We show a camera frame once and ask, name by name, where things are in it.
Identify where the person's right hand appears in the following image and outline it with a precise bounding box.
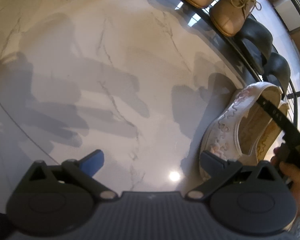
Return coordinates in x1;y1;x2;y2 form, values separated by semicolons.
271;147;300;217

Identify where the black slide sandal right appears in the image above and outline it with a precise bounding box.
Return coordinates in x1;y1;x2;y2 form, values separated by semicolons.
262;52;291;99

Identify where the white embroidered pearl shoe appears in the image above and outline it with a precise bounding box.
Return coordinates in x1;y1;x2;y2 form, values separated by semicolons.
200;82;289;166

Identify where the tan lace-up shoe right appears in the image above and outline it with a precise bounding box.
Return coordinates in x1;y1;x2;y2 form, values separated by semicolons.
209;0;262;37

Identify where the black slide sandal left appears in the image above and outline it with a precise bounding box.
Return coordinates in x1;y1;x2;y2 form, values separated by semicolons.
235;16;273;75

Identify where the black metal shoe rack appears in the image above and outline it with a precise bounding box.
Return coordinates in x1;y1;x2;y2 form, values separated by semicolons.
175;0;300;129

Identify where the black slide sandal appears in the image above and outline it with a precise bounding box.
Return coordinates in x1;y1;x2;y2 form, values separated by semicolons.
262;52;291;99
235;16;273;75

